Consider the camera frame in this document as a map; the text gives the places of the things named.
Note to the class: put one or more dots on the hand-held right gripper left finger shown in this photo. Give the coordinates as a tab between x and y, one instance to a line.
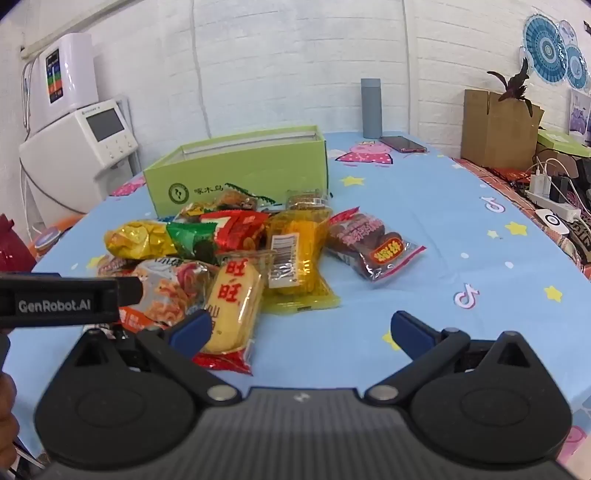
191	331

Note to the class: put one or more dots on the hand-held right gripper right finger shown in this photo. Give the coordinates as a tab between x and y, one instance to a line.
411	334

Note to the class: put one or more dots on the yellow rice cracker packet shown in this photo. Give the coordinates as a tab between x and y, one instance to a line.
233	300

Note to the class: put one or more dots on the orange noodle snack packet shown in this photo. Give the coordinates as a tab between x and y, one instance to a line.
161	286

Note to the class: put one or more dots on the green snack packet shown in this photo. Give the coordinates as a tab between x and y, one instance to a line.
191	240

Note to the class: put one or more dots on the dark red date packet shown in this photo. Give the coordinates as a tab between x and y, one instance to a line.
360	235

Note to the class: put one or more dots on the red snack packet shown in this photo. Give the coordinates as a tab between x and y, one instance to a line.
240	228

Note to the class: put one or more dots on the clear yellow barcode snack packet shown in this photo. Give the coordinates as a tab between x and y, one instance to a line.
300	272

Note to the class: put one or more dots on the green cardboard box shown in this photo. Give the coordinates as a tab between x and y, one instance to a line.
240	175

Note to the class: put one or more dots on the small brown snack packet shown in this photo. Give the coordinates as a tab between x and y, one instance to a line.
307	201

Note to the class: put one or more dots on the orange plastic item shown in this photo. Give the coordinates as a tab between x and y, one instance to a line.
46	240

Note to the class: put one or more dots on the dark red bag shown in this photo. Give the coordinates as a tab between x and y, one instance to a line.
14	244

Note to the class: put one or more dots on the blue printed tablecloth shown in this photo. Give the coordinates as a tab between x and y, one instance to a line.
438	221

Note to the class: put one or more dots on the white appliance with screen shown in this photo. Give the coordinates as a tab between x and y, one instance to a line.
69	157

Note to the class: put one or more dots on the red patterned cloth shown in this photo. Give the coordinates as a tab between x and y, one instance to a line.
503	177

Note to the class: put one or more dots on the dark smartphone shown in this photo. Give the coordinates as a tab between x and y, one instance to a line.
402	144

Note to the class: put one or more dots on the white power strip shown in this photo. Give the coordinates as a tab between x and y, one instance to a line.
561	210

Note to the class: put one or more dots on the white plug charger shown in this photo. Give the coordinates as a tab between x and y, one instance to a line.
541	184

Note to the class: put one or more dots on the black plug charger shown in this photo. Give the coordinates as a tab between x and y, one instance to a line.
560	190

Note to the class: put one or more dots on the brown cardboard box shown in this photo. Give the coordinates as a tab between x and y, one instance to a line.
496	134

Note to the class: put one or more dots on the grey thermos bottle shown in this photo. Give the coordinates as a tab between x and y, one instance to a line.
371	108

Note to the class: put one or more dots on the light green box lid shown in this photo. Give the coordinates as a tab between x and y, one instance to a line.
561	141

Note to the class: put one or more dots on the purple leafed plant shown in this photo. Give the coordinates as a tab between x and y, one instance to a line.
515	85

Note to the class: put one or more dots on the small blue paper fan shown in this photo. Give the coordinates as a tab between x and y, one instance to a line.
577	67

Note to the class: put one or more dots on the large blue paper fan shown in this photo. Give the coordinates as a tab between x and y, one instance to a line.
547	48

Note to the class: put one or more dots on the white blue paper fan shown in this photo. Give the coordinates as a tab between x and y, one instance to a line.
568	32

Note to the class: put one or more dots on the purple wall picture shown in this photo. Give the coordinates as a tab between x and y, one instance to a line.
581	115

